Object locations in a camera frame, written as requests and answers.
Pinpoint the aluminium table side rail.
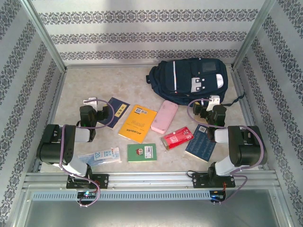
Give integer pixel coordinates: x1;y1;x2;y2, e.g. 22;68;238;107
229;66;270;171
33;68;68;175

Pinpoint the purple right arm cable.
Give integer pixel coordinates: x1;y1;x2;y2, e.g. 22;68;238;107
187;98;265;206

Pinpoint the green notebook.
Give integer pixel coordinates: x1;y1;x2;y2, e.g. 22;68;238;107
127;143;158;163

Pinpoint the navy blue student backpack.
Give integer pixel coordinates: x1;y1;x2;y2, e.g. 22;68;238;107
145;58;246;107

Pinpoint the grey metal front panel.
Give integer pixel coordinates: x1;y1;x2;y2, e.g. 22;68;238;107
23;201;285;227

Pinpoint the aluminium table back rail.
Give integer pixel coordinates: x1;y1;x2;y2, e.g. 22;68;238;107
65;63;234;70

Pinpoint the aluminium frame post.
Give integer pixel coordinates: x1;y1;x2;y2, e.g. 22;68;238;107
231;0;276;70
20;0;67;71

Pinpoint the grey slotted cable duct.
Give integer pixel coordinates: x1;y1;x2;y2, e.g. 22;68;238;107
32;191;211;201

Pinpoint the aluminium mounting rail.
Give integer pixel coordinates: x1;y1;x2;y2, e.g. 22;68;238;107
22;172;277;190

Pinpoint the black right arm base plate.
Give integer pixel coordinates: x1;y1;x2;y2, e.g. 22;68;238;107
192;172;236;189

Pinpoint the blue book with barcode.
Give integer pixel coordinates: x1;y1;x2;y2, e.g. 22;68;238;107
184;124;217;163

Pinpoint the clear blue ruler packet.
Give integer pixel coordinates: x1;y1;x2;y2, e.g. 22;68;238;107
77;146;122;167

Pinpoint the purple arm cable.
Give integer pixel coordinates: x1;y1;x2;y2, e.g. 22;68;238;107
58;98;116;209
187;98;265;206

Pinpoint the red stationery packet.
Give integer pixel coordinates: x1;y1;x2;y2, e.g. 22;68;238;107
160;126;195;153

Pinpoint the yellow notebook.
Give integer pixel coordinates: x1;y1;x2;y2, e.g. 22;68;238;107
117;104;158;144

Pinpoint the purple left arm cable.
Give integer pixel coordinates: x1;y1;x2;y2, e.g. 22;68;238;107
58;98;116;209

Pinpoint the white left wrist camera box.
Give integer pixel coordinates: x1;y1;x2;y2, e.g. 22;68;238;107
82;96;98;106

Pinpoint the pink pencil case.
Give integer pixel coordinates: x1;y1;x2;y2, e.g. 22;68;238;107
150;100;178;134

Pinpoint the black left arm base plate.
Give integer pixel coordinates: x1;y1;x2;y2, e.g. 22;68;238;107
66;174;109;189

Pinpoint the navy book with yellow label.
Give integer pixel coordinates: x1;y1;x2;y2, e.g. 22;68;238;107
96;96;131;130

